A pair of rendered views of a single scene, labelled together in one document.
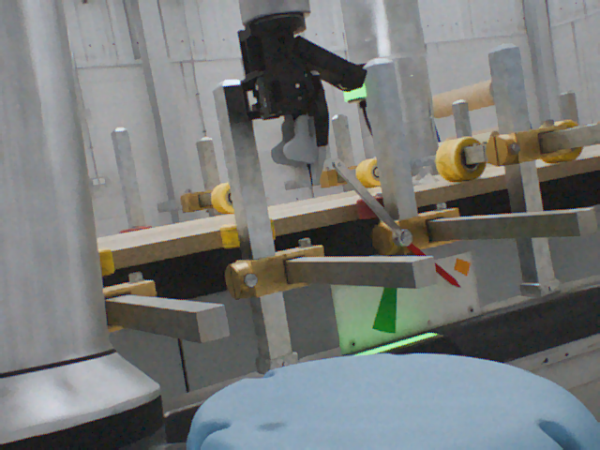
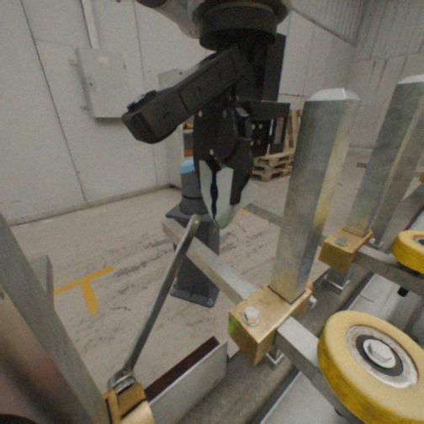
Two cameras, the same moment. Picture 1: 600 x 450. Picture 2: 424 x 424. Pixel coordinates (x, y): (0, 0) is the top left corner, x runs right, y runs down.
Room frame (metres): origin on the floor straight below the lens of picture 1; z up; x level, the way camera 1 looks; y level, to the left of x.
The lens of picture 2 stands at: (1.31, -0.07, 1.08)
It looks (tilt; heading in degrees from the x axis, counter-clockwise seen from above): 27 degrees down; 172
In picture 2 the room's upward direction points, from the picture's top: straight up
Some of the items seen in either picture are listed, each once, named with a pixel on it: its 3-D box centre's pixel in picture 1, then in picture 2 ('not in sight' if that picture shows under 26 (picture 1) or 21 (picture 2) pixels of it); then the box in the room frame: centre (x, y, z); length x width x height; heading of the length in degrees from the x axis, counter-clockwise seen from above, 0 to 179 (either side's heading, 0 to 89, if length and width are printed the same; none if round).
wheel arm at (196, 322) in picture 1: (137, 313); (302, 229); (0.95, 0.20, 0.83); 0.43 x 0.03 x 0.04; 29
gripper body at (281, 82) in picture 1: (280, 71); (239, 101); (1.08, -0.01, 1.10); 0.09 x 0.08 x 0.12; 119
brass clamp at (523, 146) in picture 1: (527, 145); not in sight; (1.39, -0.39, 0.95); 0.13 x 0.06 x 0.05; 119
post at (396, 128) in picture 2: not in sight; (361, 217); (1.01, 0.28, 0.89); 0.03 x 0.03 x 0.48; 29
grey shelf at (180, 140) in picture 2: not in sight; (198, 136); (-1.84, 0.16, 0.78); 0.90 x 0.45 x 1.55; 122
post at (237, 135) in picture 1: (258, 255); (287, 287); (1.13, 0.06, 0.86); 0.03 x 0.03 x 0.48; 29
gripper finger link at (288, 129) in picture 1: (291, 154); (240, 197); (1.10, 0.00, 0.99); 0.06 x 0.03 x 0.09; 119
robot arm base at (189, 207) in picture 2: not in sight; (195, 200); (0.31, -0.02, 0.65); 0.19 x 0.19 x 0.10
